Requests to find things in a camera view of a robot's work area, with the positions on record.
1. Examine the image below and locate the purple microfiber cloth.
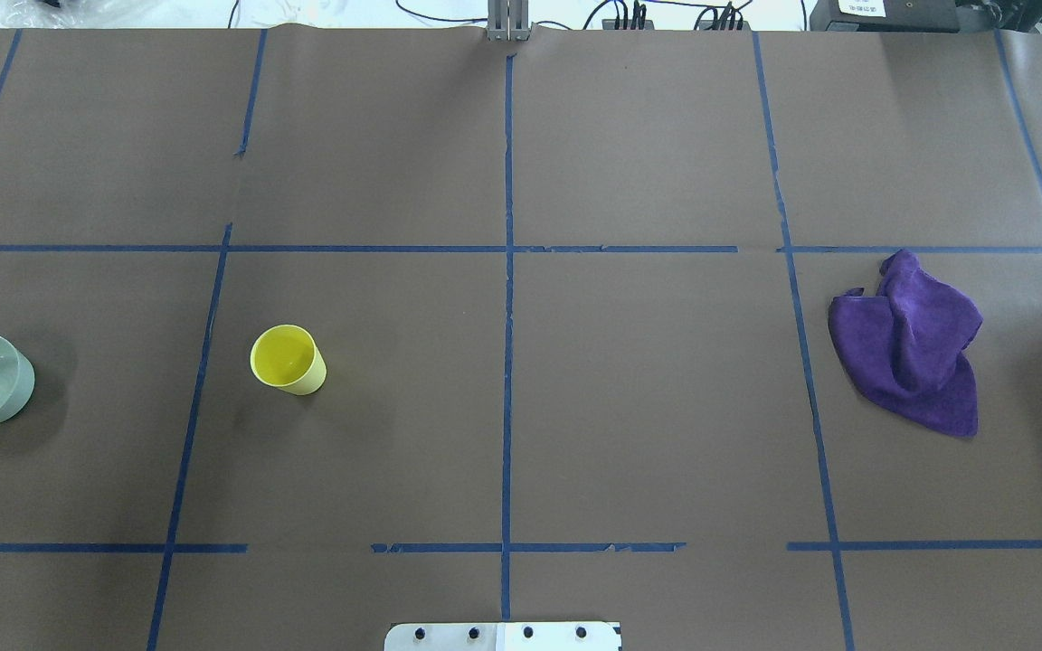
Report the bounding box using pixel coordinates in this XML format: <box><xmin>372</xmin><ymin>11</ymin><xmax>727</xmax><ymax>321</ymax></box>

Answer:
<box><xmin>828</xmin><ymin>249</ymin><xmax>983</xmax><ymax>439</ymax></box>

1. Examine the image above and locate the black computer box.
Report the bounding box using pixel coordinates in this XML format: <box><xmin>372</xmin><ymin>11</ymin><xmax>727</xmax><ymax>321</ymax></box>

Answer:
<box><xmin>808</xmin><ymin>1</ymin><xmax>960</xmax><ymax>33</ymax></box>

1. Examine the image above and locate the yellow plastic cup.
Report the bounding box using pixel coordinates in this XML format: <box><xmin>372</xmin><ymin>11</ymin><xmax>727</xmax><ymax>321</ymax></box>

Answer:
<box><xmin>249</xmin><ymin>323</ymin><xmax>327</xmax><ymax>396</ymax></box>

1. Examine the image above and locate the black power strip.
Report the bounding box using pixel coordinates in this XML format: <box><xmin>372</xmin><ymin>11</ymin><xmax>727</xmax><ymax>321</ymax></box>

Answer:
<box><xmin>602</xmin><ymin>7</ymin><xmax>654</xmax><ymax>32</ymax></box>

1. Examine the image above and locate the aluminium frame post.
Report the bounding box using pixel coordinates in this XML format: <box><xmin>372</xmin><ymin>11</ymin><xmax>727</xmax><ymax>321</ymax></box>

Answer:
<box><xmin>487</xmin><ymin>0</ymin><xmax>532</xmax><ymax>42</ymax></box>

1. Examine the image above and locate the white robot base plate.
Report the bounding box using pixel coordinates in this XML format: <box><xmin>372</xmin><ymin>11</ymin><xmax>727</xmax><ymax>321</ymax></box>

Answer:
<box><xmin>384</xmin><ymin>621</ymin><xmax>623</xmax><ymax>650</ymax></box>

